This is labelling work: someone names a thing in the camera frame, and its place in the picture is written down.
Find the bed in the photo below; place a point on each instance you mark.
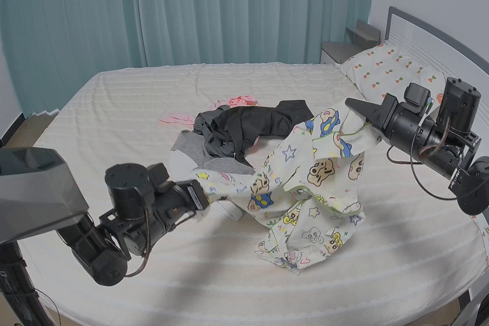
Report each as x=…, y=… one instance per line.
x=133, y=106

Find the white printed pyjama top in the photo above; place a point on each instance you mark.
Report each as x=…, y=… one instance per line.
x=305, y=179

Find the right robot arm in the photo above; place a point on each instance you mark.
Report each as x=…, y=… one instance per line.
x=458, y=106

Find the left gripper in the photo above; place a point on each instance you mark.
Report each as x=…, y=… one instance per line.
x=172, y=210

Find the pink garment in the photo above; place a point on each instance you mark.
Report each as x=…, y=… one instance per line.
x=240, y=100

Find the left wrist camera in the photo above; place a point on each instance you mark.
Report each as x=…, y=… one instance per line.
x=158, y=175

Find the dark grey garment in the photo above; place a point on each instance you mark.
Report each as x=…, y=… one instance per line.
x=204, y=125

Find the black garment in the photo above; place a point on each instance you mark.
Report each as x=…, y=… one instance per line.
x=259, y=122

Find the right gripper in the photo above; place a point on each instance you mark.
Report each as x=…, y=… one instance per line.
x=405, y=129

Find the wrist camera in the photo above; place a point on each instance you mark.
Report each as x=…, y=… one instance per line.
x=416, y=97
x=158, y=175

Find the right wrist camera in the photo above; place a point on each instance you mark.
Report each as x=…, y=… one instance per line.
x=416, y=97

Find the grey bedside table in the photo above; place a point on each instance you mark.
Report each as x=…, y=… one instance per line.
x=340, y=49

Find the white printed pillow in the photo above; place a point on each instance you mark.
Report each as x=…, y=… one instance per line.
x=389, y=64

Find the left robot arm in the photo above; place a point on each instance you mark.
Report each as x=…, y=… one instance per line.
x=42, y=183

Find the grey and white sweater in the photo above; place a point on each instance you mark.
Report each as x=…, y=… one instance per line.
x=187, y=145

